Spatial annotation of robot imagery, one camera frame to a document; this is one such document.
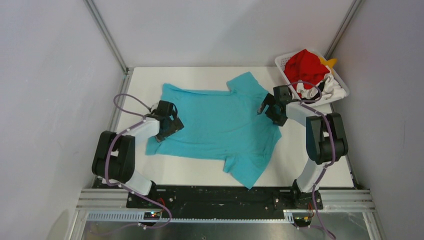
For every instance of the red t shirt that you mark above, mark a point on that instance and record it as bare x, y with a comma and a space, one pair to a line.
305, 67

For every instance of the teal t shirt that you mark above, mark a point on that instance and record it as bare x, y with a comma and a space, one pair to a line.
222, 125

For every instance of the white and black t shirt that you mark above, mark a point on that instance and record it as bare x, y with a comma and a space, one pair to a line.
326, 89

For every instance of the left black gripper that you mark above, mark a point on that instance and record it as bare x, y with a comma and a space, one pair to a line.
176, 125

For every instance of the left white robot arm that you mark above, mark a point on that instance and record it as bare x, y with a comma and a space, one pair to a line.
115, 156

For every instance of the white plastic laundry basket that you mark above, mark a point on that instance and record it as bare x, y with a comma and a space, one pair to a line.
280, 62

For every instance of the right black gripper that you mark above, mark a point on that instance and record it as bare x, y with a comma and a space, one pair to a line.
279, 120

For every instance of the right controller board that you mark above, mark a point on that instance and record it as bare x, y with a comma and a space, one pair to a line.
301, 222

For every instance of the left controller board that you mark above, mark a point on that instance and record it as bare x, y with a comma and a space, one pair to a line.
152, 215

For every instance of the controller board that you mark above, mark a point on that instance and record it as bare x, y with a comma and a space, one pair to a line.
301, 222
152, 215

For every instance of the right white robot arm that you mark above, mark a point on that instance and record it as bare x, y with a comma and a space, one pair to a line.
325, 143

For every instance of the yellow t shirt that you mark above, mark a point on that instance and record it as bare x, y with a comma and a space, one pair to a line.
330, 63

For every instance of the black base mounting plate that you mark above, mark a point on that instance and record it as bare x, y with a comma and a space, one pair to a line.
213, 202

